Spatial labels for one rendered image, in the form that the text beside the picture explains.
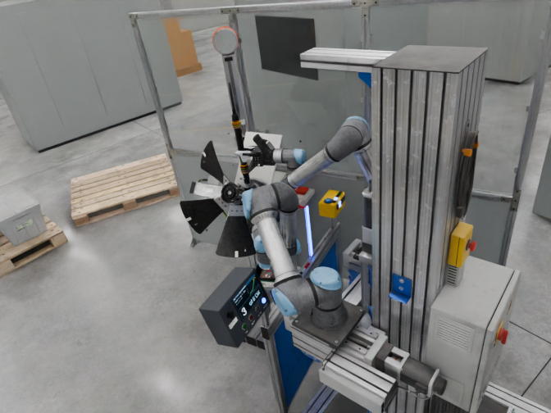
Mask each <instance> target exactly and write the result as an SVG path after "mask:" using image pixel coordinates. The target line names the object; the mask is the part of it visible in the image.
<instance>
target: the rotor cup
mask: <svg viewBox="0 0 551 413"><path fill-rule="evenodd" d="M229 191H231V194H228V192H229ZM245 191H248V190H247V189H246V188H243V187H242V186H241V185H239V184H235V183H233V182H229V183H226V184H225V185H224V186H223V187H222V189H221V199H222V200H223V201H224V202H225V203H228V204H231V203H232V204H231V205H233V204H234V205H236V206H242V205H243V202H242V201H241V199H242V196H240V194H241V195H243V192H245Z"/></svg>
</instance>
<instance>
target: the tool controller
mask: <svg viewBox="0 0 551 413"><path fill-rule="evenodd" d="M263 297H264V298H265V299H266V302H265V303H264V304H262V298H263ZM244 303H246V305H247V307H248V309H249V313H248V314H247V316H246V317H245V318H244V320H242V318H241V316H240V314H239V312H238V310H239V309H240V308H241V306H242V305H243V304H244ZM270 303H271V302H270V300H269V298H268V296H267V294H266V291H265V289H264V287H263V285H262V282H261V280H260V279H259V276H258V274H257V272H256V270H255V268H248V267H235V268H234V269H233V270H232V271H231V272H230V273H229V274H228V275H227V277H226V278H225V279H224V280H223V281H222V282H221V284H220V285H219V286H218V287H217V288H216V289H215V291H214V292H213V293H212V294H211V295H210V296H209V298H208V299H207V300H206V301H205V302H204V303H203V304H202V305H201V306H200V307H199V308H198V309H199V311H200V313H201V315H202V317H203V319H204V320H205V322H206V324H207V326H208V328H209V329H210V331H211V333H212V335H213V337H214V339H215V340H216V342H217V344H219V345H223V346H227V347H236V348H238V347H239V346H240V344H241V343H242V342H243V340H245V338H246V337H247V335H248V334H249V332H250V331H251V329H252V328H253V326H254V325H255V324H256V323H257V321H258V320H259V318H260V317H261V316H262V314H263V312H264V311H265V310H266V309H267V307H268V306H269V305H270ZM256 306H259V307H260V310H259V312H256V311H255V307H256ZM250 314H252V315H253V320H252V321H250V320H249V319H248V317H249V315H250ZM243 323H245V324H246V325H247V328H246V330H242V324H243Z"/></svg>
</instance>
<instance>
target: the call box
mask: <svg viewBox="0 0 551 413"><path fill-rule="evenodd" d="M338 193H339V191H335V190H330V189H329V191H328V192H327V193H326V195H325V196H324V197H323V198H322V199H321V200H320V201H319V213H320V216H325V217H330V218H334V219H335V218H336V216H337V215H338V214H339V213H340V211H341V210H342V208H343V207H344V205H345V200H344V202H343V203H342V205H341V206H340V207H339V209H338V210H336V206H337V205H338V204H339V201H340V200H341V199H342V197H343V196H344V192H342V193H341V194H340V196H339V197H338V199H337V200H334V198H335V196H336V195H337V194H338ZM327 198H332V202H330V203H327V202H326V201H325V200H326V199H327ZM333 201H336V203H333Z"/></svg>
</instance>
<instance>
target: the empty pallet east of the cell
mask: <svg viewBox="0 0 551 413"><path fill-rule="evenodd" d="M167 189H169V192H170V193H168V194H167V195H164V196H161V197H156V198H154V199H150V200H147V201H145V202H140V203H137V202H136V200H135V199H136V198H141V197H145V196H148V195H151V194H154V193H159V192H161V191H164V190H167ZM71 193H72V194H71V205H72V206H71V217H72V219H73V221H74V222H75V226H76V227H80V226H82V225H87V224H90V223H93V222H96V221H99V220H103V219H106V218H109V217H112V216H116V215H118V214H120V213H124V212H127V211H132V210H135V209H138V208H141V207H146V206H149V205H152V204H154V203H157V202H162V201H165V200H167V199H171V198H173V197H178V196H180V192H179V189H178V186H177V183H176V180H175V175H174V171H173V169H172V166H171V163H170V162H169V160H168V158H167V156H166V154H165V153H164V154H161V155H157V156H154V157H149V158H146V159H143V160H139V161H134V162H131V163H128V164H124V165H122V166H116V167H113V168H110V169H107V170H101V171H99V172H95V173H92V174H89V175H84V176H80V177H77V178H74V179H72V180H71ZM121 203H122V204H123V208H121V209H118V210H115V211H110V212H108V213H105V214H101V215H99V216H95V217H91V218H89V216H88V214H89V213H91V212H94V211H99V210H102V209H104V208H108V207H112V206H115V205H118V204H121Z"/></svg>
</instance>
